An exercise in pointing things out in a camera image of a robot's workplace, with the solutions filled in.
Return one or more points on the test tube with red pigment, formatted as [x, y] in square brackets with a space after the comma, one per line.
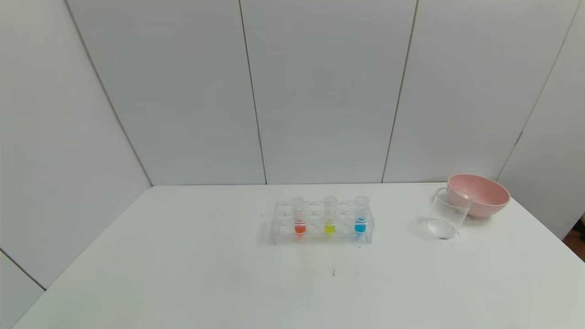
[299, 227]

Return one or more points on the test tube with blue pigment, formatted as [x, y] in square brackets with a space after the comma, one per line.
[360, 226]

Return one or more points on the test tube with yellow pigment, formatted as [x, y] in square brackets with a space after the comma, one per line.
[330, 227]

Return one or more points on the clear plastic test tube rack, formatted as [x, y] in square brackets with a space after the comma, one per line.
[315, 237]

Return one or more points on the clear glass beaker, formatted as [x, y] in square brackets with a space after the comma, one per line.
[445, 219]

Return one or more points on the pink bowl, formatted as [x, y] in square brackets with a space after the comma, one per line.
[486, 201]

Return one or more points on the dark background object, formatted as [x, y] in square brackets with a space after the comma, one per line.
[581, 229]

